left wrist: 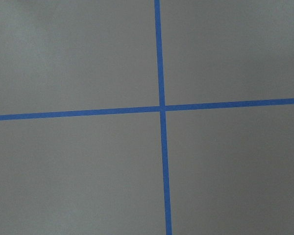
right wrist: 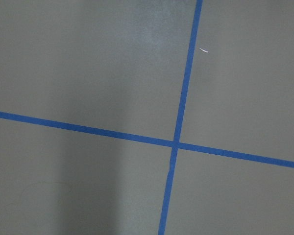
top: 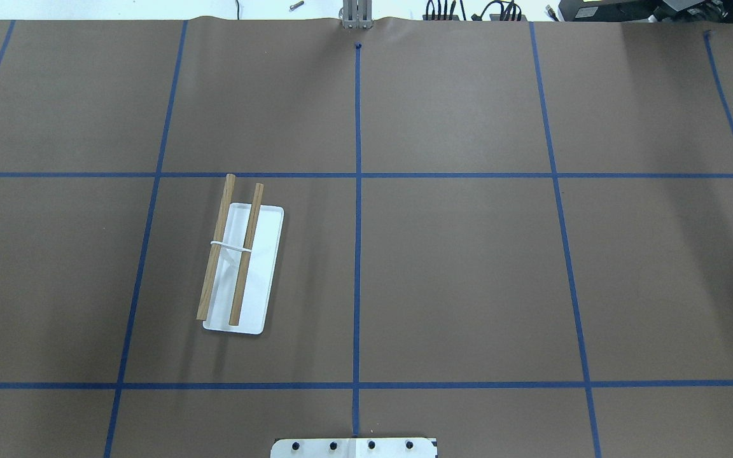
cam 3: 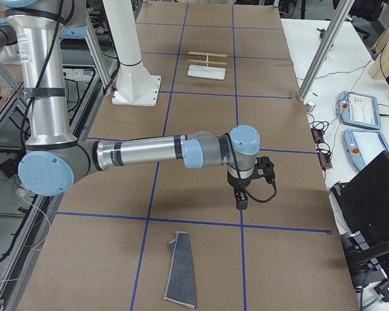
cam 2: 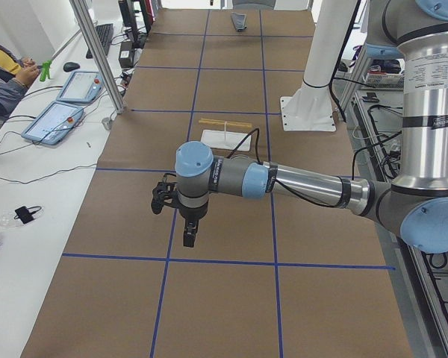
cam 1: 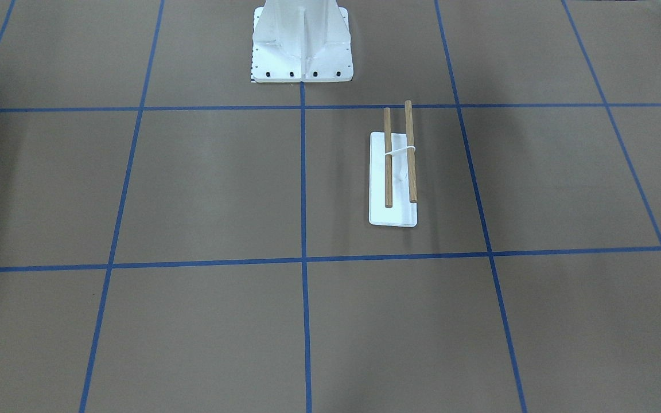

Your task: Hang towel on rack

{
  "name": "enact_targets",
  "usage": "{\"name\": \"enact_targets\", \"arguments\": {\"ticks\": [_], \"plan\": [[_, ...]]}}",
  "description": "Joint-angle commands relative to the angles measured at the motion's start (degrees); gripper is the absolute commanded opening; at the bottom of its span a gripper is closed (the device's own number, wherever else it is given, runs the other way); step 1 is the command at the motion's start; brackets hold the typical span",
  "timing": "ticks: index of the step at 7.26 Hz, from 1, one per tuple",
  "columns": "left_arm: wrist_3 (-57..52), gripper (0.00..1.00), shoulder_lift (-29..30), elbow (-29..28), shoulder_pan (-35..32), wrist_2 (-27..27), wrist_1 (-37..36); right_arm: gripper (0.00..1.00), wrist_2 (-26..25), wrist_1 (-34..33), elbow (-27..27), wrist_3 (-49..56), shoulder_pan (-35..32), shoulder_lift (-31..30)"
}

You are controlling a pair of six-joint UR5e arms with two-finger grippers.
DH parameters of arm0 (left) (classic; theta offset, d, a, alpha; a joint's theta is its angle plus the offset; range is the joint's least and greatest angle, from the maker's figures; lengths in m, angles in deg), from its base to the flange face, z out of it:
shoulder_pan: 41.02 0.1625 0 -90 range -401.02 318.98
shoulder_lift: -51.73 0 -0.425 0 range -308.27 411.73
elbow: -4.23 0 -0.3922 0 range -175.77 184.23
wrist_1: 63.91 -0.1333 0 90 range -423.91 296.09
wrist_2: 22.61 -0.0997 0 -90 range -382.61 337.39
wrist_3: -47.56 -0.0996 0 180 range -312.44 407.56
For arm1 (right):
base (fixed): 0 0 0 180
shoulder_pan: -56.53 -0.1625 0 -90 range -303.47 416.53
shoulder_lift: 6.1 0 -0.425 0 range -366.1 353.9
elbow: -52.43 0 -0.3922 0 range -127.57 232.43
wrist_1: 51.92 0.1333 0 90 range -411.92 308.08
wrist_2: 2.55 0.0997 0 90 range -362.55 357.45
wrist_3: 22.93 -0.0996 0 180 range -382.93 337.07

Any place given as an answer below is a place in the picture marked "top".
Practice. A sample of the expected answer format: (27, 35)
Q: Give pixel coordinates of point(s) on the wooden rack rod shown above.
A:
(246, 255)
(215, 249)

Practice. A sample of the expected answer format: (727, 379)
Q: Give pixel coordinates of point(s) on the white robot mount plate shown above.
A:
(355, 447)

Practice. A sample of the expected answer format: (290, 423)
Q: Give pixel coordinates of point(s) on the aluminium frame post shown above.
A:
(357, 14)

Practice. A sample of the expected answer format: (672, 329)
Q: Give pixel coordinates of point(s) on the white towel rack base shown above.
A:
(261, 271)

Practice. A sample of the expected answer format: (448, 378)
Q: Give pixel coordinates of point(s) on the wooden rack rod inner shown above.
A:
(246, 255)

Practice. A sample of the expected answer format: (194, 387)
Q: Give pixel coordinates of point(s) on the wooden rack rod outer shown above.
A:
(215, 249)

